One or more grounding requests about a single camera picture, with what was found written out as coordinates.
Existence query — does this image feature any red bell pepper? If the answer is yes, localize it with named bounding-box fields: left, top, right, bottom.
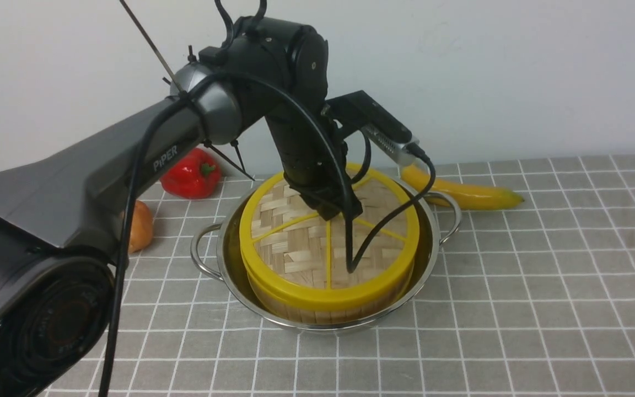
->
left=160, top=148, right=222, bottom=200

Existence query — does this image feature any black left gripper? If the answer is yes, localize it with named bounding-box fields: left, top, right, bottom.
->
left=265, top=108, right=363, bottom=222

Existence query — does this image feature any grey checkered tablecloth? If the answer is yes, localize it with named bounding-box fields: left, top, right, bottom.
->
left=36, top=153, right=635, bottom=397

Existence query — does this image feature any yellow rimmed bamboo steamer basket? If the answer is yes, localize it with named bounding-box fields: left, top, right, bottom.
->
left=247, top=269, right=412, bottom=325

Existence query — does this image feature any yellow banana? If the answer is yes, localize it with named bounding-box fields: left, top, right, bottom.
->
left=400, top=165, right=526, bottom=211

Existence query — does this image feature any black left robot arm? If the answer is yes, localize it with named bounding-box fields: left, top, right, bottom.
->
left=0, top=11, right=362, bottom=396

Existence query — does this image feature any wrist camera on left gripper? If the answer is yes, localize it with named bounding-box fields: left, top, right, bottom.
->
left=326, top=90, right=425, bottom=167

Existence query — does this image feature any woven bamboo steamer lid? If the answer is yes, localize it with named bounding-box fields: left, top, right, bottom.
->
left=239, top=173, right=420, bottom=287

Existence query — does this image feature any stainless steel pot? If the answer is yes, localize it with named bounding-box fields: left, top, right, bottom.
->
left=190, top=187, right=462, bottom=336

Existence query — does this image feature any brown potato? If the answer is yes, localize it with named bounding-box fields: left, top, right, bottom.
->
left=128, top=200, right=154, bottom=254

